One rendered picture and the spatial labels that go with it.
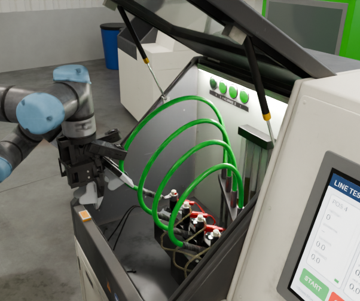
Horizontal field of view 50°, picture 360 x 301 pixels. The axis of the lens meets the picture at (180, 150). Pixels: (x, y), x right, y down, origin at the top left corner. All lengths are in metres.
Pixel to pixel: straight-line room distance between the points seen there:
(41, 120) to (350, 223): 0.60
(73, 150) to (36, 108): 0.19
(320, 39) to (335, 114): 2.93
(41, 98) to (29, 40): 7.03
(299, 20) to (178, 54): 1.19
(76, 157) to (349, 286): 0.63
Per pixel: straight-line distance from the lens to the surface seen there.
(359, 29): 3.67
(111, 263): 1.25
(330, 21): 3.67
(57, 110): 0.77
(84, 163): 0.92
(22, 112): 0.78
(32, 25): 7.78
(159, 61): 4.01
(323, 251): 0.84
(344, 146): 0.80
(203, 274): 1.00
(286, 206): 0.90
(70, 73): 0.84
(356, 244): 0.80
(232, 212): 1.19
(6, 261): 2.88
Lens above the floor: 1.77
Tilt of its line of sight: 26 degrees down
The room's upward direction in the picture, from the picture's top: 1 degrees clockwise
